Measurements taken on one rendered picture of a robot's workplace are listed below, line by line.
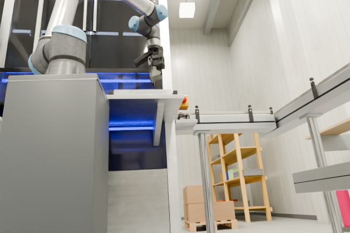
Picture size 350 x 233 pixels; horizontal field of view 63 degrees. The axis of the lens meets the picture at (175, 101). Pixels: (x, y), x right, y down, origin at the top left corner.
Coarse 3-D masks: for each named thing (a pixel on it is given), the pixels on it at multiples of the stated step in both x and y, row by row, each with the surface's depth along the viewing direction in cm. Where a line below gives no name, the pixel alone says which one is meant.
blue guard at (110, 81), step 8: (0, 72) 161; (8, 72) 162; (16, 72) 162; (24, 72) 163; (32, 72) 164; (0, 80) 160; (104, 80) 168; (112, 80) 169; (120, 80) 170; (128, 80) 171; (136, 80) 171; (144, 80) 172; (0, 88) 158; (104, 88) 167; (112, 88) 167; (120, 88) 168; (128, 88) 169; (136, 88) 169; (144, 88) 170; (152, 88) 171; (0, 96) 156
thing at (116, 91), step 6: (114, 90) 128; (120, 90) 128; (126, 90) 128; (132, 90) 129; (138, 90) 129; (144, 90) 129; (150, 90) 130; (156, 90) 130; (162, 90) 131; (168, 90) 131
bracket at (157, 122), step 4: (160, 104) 132; (156, 108) 138; (160, 108) 133; (156, 112) 138; (160, 112) 136; (156, 116) 138; (160, 116) 138; (156, 120) 140; (160, 120) 140; (156, 124) 143; (160, 124) 143; (156, 128) 145; (160, 128) 146; (156, 132) 148; (160, 132) 148; (156, 136) 151; (156, 140) 154; (156, 144) 157
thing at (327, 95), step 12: (336, 72) 136; (348, 72) 126; (312, 84) 149; (324, 84) 141; (336, 84) 133; (348, 84) 126; (300, 96) 166; (312, 96) 151; (324, 96) 141; (336, 96) 133; (348, 96) 134; (288, 108) 174; (300, 108) 162; (312, 108) 151; (324, 108) 151; (276, 120) 189; (288, 120) 174; (300, 120) 171; (276, 132) 198
